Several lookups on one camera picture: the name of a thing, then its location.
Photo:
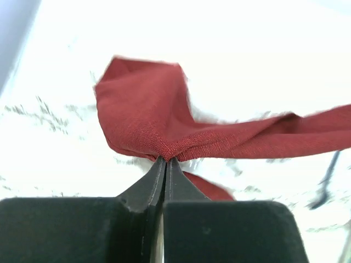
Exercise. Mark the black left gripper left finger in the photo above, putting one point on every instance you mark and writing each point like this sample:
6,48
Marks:
125,228

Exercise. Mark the dark red cloth napkin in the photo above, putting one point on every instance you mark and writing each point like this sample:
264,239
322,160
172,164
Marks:
143,111

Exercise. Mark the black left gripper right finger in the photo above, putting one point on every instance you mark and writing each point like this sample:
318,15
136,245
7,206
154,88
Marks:
199,230

